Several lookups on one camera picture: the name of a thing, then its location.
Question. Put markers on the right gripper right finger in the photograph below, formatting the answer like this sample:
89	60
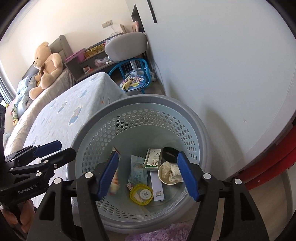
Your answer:
241	217

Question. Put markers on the light blue patterned blanket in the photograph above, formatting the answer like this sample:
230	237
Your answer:
63	117

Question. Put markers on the blue kids chair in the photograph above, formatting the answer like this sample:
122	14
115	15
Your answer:
135	74

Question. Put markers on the grey perforated laundry basket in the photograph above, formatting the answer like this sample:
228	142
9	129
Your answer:
133	126

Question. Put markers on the grey bedside shelf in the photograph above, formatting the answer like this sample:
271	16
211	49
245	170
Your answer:
82	70

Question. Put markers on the grey office chair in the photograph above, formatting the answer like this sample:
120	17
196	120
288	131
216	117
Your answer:
126	46

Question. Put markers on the small green doll toy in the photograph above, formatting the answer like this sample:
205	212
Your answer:
14	115

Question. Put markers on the purple fluffy rug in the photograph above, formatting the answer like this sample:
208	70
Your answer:
176	231

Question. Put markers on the grey bed headboard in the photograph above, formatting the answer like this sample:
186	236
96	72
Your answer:
60	46

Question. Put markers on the red stool frame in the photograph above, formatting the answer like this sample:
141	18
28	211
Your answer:
273	164

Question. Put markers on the red white snack wrapper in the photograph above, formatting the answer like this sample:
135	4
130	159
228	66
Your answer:
115	186

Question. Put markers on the beige teddy bear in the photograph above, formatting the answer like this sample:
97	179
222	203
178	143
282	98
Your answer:
50	66

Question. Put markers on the light blue wipes packet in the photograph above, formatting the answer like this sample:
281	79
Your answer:
138	174

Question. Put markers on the white plastic bag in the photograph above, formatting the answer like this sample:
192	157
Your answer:
100	62

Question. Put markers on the lavender long box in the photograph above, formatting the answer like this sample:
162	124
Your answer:
158	193

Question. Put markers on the paper cup in basket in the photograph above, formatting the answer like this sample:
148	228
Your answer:
163	176

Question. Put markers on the person's left hand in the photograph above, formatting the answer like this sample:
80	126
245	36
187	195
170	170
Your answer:
26	217

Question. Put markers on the wall power socket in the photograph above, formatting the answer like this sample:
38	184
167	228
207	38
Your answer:
107	24

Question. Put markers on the pink storage box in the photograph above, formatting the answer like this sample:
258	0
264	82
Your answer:
78	56

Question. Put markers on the green white milk carton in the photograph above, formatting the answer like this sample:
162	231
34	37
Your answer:
153	159

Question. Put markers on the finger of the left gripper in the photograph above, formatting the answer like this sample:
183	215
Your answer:
55	161
46	148

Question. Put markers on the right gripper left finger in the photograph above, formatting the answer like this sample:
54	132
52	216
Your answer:
68	210

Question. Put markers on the black ring band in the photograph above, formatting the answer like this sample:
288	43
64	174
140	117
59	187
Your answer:
170	154

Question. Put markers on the blue patterned pillow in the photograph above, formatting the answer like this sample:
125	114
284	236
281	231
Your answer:
22	99

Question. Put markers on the yellow square plastic lid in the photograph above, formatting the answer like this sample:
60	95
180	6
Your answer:
141	194

